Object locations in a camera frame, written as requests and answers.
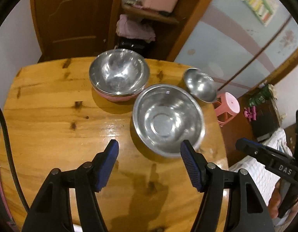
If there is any brown wooden door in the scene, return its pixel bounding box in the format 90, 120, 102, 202
30, 0, 113, 61

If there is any dark wooden nightstand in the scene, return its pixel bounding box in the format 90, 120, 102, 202
248, 84, 282, 142

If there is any large steel bowl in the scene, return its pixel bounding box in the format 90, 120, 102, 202
132, 84, 206, 158

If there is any right hand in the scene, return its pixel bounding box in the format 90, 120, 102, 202
268, 181, 281, 219

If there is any wooden corner shelf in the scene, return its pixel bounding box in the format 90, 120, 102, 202
107, 0, 212, 62

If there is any black cable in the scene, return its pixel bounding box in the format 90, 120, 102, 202
0, 98, 30, 213

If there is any pink folded cloth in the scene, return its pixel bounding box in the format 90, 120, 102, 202
116, 14, 156, 42

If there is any steel bowl with pink base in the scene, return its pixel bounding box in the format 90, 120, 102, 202
88, 49, 150, 102

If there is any pink toy dumbbell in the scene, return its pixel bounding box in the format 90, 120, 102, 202
243, 106, 257, 122

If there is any small steel bowl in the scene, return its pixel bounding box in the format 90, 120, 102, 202
183, 68, 217, 103

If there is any white quilted bedding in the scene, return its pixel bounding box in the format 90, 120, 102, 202
229, 128, 293, 205

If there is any pink plastic stool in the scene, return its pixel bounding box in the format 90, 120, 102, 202
213, 92, 240, 127

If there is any wall poster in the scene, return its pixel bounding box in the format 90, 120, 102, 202
242, 0, 279, 26

